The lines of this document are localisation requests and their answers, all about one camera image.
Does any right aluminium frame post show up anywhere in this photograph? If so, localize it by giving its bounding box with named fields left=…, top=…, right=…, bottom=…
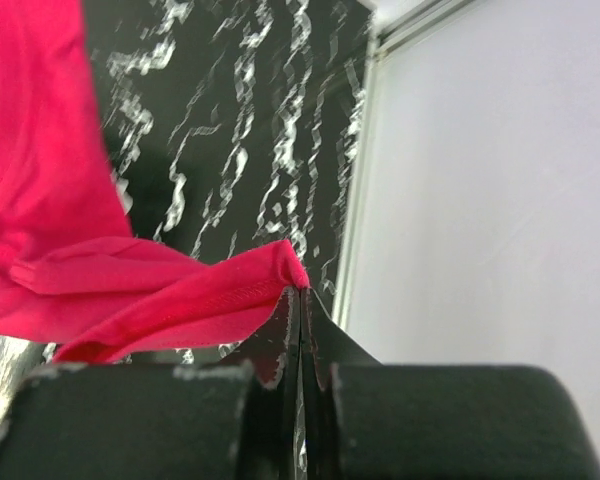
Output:
left=331, top=0, right=478, bottom=330

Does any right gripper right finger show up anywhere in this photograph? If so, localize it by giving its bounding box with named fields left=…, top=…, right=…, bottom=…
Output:
left=300, top=290, right=600, bottom=479

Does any pink t shirt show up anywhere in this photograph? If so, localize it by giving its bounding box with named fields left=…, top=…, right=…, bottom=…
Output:
left=0, top=1, right=309, bottom=363

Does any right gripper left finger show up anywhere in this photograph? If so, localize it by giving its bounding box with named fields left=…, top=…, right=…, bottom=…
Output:
left=0, top=288, right=300, bottom=479

